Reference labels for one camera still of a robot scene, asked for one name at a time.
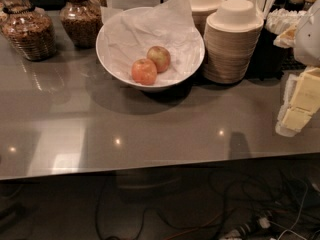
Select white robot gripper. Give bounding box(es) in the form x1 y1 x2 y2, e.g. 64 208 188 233
273 0 320 137

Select red-green apple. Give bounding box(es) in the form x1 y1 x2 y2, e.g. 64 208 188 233
147 46 171 73

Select white ceramic bowl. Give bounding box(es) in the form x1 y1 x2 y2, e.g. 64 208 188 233
95 6 206 93

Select front red apple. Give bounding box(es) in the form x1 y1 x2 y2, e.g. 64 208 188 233
131 58 157 85

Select black utensil holder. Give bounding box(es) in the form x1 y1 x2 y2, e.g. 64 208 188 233
245 28 288 81

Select white plastic cutlery bunch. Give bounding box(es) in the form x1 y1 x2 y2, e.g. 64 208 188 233
218 0 306 36

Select dark bottle with cap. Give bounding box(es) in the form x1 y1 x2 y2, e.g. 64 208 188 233
287 0 304 11

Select front stack paper bowls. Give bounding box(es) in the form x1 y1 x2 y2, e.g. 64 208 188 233
202 0 264 85

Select white crumpled paper liner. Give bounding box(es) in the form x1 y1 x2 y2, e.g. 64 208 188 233
100 0 203 87

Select power strip on floor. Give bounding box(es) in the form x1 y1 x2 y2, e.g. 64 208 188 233
220 217 271 240

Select large glass granola jar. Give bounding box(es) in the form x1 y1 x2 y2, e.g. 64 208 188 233
1 0 56 61

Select black floor cables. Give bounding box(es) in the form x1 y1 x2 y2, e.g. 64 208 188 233
94 163 320 240

